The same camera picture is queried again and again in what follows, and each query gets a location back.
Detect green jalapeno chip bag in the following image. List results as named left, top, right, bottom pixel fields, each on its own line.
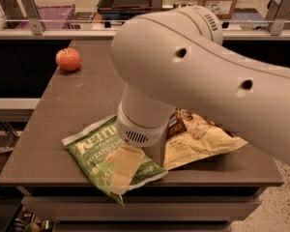
left=61, top=114, right=169, bottom=207

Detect purple plastic crate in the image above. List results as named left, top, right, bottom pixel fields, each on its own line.
left=15, top=3, right=77, bottom=30

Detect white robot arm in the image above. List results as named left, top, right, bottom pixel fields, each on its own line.
left=111, top=6, right=290, bottom=165

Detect yellow sea salt chip bag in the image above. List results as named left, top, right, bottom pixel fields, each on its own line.
left=163, top=108, right=247, bottom=170

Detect middle metal rail bracket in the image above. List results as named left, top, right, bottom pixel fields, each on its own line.
left=151, top=0, right=162, bottom=12

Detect metal rail bracket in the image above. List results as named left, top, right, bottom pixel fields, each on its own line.
left=17, top=0, right=44, bottom=35
left=269, top=0, right=290, bottom=36
left=151, top=0, right=162, bottom=12

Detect brown table drawer base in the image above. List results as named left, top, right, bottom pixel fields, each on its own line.
left=15, top=186, right=269, bottom=232

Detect right metal rail bracket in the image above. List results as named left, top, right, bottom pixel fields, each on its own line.
left=269, top=0, right=290, bottom=36

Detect left metal rail bracket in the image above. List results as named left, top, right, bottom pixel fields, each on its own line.
left=17, top=0, right=44, bottom=35

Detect red apple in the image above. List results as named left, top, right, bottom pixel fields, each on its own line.
left=55, top=47, right=81, bottom=72

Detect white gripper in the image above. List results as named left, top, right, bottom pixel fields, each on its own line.
left=110, top=84, right=175, bottom=194

